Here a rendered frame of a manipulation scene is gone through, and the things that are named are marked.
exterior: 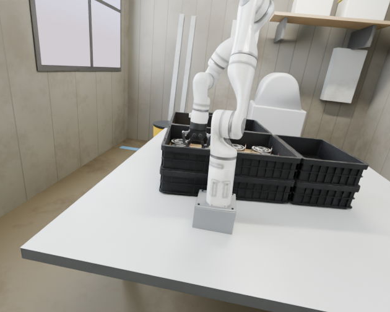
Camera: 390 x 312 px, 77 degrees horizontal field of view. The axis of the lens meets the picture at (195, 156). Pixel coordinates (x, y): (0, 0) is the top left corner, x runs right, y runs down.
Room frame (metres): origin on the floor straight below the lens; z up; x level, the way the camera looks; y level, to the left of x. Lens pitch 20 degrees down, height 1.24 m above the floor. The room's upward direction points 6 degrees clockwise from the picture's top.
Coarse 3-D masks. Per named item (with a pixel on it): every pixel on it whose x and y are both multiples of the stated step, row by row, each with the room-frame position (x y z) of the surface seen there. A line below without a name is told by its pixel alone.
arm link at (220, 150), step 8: (216, 112) 0.80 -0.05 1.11; (224, 112) 0.79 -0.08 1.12; (232, 112) 0.79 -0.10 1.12; (216, 120) 0.78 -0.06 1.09; (224, 120) 0.77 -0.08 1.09; (216, 128) 0.77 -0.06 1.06; (224, 128) 0.76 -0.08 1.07; (216, 136) 0.78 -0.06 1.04; (224, 136) 0.78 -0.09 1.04; (216, 144) 0.77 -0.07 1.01; (224, 144) 0.80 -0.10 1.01; (216, 152) 0.77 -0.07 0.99; (224, 152) 0.76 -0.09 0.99; (232, 152) 0.77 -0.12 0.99
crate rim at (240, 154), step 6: (246, 132) 1.35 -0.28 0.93; (252, 132) 1.35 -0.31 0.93; (258, 132) 1.37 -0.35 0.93; (228, 138) 1.17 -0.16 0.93; (276, 138) 1.28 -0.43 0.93; (282, 144) 1.18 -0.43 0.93; (240, 156) 0.96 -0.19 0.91; (246, 156) 0.96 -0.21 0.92; (252, 156) 0.96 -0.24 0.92; (258, 156) 0.97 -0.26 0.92; (264, 156) 0.97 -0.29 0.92; (270, 156) 0.97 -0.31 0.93; (276, 156) 0.97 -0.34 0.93; (282, 156) 0.98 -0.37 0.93; (288, 162) 0.97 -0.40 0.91; (294, 162) 0.97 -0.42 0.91
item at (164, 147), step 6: (168, 126) 1.27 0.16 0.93; (186, 126) 1.33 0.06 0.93; (168, 132) 1.16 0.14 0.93; (162, 144) 0.95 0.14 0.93; (228, 144) 1.06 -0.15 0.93; (168, 150) 0.94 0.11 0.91; (174, 150) 0.95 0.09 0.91; (180, 150) 0.95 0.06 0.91; (186, 150) 0.95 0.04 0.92; (192, 150) 0.95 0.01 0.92; (198, 150) 0.95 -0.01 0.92; (204, 150) 0.95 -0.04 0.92
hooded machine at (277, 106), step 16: (272, 80) 2.96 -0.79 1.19; (288, 80) 2.94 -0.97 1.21; (256, 96) 3.20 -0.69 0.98; (272, 96) 2.95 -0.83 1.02; (288, 96) 2.93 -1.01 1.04; (256, 112) 2.93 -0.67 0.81; (272, 112) 2.91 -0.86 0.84; (288, 112) 2.89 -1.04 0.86; (304, 112) 2.88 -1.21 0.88; (272, 128) 2.91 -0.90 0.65; (288, 128) 2.89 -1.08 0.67
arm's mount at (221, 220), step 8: (200, 192) 0.85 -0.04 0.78; (200, 200) 0.78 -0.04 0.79; (232, 200) 0.80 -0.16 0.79; (200, 208) 0.74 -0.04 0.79; (208, 208) 0.73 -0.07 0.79; (216, 208) 0.73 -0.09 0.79; (224, 208) 0.74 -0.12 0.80; (232, 208) 0.74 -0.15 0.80; (200, 216) 0.73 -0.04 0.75; (208, 216) 0.73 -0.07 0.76; (216, 216) 0.73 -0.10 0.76; (224, 216) 0.73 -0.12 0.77; (232, 216) 0.72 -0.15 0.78; (200, 224) 0.73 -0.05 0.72; (208, 224) 0.73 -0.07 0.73; (216, 224) 0.73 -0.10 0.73; (224, 224) 0.72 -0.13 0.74; (232, 224) 0.72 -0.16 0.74; (224, 232) 0.72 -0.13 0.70
